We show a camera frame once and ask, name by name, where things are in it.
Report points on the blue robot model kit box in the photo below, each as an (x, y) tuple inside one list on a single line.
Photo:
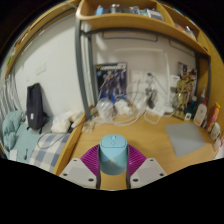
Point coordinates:
[(111, 81)]

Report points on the small white cube clock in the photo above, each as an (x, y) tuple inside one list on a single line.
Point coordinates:
[(188, 116)]

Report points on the white bottle with red cap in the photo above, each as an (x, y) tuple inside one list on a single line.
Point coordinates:
[(200, 115)]

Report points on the grey rectangular mouse pad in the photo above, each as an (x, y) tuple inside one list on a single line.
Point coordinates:
[(185, 138)]

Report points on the black backpack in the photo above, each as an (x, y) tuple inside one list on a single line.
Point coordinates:
[(35, 106)]

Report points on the wooden shelf unit with items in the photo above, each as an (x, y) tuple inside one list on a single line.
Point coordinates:
[(133, 21)]

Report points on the colourful printed box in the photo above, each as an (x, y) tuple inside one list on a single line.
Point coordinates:
[(183, 68)]

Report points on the dark spray bottle white nozzle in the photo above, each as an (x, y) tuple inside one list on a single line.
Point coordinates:
[(203, 93)]

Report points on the light teal blanket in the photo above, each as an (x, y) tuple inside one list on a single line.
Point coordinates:
[(26, 143)]

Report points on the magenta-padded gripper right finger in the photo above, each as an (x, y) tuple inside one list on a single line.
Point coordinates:
[(148, 170)]

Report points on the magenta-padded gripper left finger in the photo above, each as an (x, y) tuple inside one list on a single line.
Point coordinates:
[(77, 170)]

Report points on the white slatted bed rail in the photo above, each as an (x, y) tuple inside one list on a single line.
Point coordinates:
[(8, 96)]

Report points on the white crumpled bag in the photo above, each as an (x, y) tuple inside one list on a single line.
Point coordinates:
[(65, 122)]

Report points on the teal pillow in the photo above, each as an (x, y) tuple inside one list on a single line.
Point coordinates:
[(12, 128)]

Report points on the translucent white cup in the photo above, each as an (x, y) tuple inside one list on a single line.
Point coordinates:
[(217, 145)]

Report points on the clear plastic bag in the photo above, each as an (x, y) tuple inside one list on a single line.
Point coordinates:
[(105, 110)]

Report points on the white mug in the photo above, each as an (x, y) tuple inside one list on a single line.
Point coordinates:
[(215, 131)]

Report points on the blue white plaid bedsheet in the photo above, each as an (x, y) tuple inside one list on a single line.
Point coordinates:
[(50, 150)]

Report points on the light blue computer mouse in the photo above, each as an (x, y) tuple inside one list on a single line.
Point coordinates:
[(113, 155)]

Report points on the white charger block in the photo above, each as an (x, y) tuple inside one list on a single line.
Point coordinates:
[(123, 107)]

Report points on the grey metal shelf frame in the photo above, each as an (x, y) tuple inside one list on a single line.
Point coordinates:
[(80, 66)]

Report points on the white wall socket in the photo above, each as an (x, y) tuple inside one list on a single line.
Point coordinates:
[(148, 77), (136, 76)]

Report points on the brown tree creature figurine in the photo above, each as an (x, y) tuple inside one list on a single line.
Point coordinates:
[(184, 95)]

